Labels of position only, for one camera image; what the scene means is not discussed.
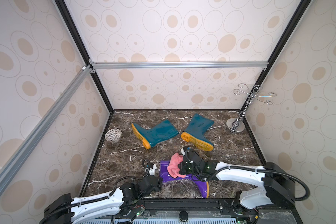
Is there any patterned black white bowl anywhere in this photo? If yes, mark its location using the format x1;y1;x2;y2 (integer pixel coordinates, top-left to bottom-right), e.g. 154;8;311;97
105;128;122;143

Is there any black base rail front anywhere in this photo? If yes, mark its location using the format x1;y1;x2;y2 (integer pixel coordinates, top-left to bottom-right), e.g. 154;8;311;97
136;198;297;216

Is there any diagonal aluminium rail left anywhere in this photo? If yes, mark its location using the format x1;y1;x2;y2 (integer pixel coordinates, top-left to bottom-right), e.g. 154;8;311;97
0;64;92;196

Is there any pink microfiber cloth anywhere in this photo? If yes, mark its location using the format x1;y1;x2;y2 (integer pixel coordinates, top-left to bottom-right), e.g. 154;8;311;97
167;153;186;178

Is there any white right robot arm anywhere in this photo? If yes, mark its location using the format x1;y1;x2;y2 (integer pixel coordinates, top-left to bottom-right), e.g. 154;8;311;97
177;147;310;212

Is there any purple rubber boot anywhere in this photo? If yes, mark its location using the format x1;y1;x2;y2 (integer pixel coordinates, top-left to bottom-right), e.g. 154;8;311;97
160;161;209;198

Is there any horizontal aluminium rail back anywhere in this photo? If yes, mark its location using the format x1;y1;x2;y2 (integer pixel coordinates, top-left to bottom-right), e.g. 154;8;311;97
92;61;269;69

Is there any black corner frame post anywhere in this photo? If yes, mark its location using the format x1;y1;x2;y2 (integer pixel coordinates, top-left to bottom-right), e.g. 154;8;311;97
54;0;114;114
241;0;312;111

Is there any black corner frame post left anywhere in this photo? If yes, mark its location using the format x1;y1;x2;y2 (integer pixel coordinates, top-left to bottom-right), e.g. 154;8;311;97
54;0;114;114

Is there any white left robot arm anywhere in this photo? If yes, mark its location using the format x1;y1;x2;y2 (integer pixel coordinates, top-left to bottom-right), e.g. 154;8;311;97
40;175;162;224

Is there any teal rubber boot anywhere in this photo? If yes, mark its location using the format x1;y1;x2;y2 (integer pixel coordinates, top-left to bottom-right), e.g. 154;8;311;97
131;120;179;149
181;114;214;151

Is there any black corner frame post right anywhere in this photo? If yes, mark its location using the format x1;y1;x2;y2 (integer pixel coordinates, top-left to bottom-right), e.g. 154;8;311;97
241;0;312;111

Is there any chrome mug tree stand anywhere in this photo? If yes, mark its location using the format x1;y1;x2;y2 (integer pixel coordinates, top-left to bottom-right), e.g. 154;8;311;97
226;83;277;133

